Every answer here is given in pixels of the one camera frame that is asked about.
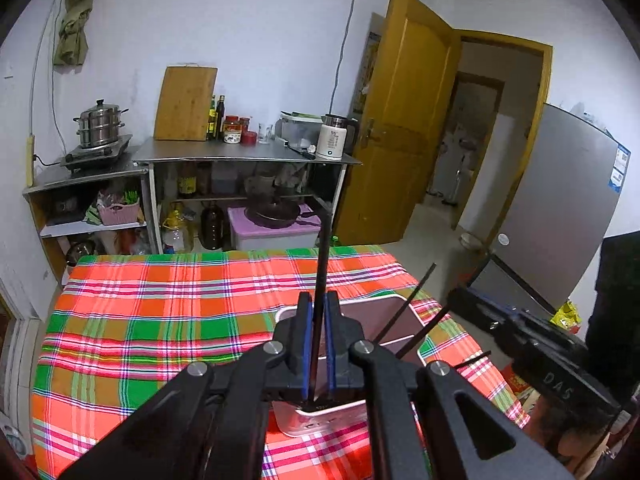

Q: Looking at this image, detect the person's black clothing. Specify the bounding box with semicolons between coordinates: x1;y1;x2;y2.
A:
586;232;640;411

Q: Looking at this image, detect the yellow door frame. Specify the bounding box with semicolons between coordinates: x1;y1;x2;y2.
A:
450;30;553;231

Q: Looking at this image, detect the white electric kettle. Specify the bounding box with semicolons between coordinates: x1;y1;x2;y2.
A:
316;113;359;162

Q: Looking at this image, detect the yellow wooden door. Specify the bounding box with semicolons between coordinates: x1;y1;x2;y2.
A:
332;0;462;246

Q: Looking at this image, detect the large yellow oil jug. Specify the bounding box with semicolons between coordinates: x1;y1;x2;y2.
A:
161;202;196;255

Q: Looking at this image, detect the large brown bottle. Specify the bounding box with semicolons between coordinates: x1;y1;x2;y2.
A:
200;200;225;252

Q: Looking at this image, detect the dark frying pan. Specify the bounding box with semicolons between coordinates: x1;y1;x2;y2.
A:
245;199;321;228

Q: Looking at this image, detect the wooden cutting board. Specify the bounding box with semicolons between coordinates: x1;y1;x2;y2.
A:
152;63;219;142

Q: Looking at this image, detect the black countertop stove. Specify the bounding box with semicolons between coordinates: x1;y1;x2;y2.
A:
60;134;134;173

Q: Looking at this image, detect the purple lid storage box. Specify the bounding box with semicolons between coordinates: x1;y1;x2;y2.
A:
227;206;322;251

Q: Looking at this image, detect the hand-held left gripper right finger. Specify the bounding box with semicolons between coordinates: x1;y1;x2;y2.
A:
324;291;548;480

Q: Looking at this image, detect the yellow snack bag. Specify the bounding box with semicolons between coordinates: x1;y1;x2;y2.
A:
550;300;583;331

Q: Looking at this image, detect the hanging green cloth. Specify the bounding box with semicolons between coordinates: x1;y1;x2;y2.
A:
52;0;103;67

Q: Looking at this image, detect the low steel cabinet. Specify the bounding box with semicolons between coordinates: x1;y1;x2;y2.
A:
22;147;151;286

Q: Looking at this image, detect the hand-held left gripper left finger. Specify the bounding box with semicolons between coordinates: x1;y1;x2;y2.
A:
59;291;315;480

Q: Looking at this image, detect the small pink shelf basket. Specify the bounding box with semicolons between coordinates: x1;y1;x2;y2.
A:
98;200;141;226

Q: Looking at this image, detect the grey refrigerator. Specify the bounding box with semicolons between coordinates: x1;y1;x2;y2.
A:
467;102;633;316

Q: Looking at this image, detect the white container green lid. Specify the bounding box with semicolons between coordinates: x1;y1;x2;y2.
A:
278;111;323;147

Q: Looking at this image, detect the plaid tablecloth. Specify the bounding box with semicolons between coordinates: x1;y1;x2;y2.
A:
31;245;531;480

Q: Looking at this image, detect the steel kitchen shelf table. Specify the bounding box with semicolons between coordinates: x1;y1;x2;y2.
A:
132;137;362;256

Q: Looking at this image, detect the steel steamer pot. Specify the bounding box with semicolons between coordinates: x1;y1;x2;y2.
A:
73;99;130;150

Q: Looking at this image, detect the thin grey wall wire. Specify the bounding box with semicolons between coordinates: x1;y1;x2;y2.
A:
30;0;66;136

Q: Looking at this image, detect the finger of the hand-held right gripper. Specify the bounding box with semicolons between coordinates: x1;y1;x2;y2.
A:
446;287;521;333

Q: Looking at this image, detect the pink plastic utensil basket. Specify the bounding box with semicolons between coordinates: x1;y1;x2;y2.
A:
272;294;431;438

